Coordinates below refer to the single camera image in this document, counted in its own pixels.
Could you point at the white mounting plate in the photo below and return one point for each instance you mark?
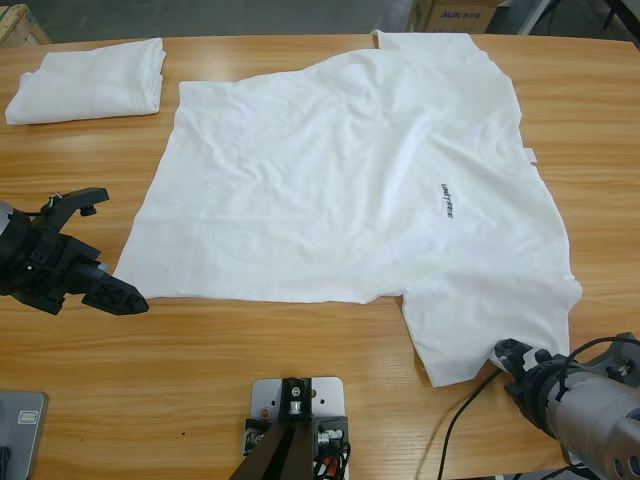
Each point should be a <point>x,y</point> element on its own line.
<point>327,395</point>

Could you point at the white t-shirt with black logo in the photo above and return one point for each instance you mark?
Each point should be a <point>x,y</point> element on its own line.
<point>300,200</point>

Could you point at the folded plain white t-shirt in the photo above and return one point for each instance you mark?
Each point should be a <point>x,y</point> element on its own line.
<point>90,85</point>

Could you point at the white metal frame bar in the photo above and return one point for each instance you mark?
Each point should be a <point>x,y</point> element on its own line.
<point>535,17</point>

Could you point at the black tripod leg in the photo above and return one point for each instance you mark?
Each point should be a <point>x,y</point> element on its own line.
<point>627,28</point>

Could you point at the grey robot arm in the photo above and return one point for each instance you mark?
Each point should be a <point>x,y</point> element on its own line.
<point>600,430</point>
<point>4,220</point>

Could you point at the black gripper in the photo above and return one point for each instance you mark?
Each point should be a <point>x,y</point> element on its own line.
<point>45,260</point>
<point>540,387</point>

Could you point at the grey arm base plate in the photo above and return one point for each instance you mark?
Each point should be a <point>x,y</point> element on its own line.
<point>20,435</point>

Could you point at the wooden crate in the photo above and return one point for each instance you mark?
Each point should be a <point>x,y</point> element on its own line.
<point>20,30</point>

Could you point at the cardboard box with blue print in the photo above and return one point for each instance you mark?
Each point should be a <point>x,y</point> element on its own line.
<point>455,20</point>

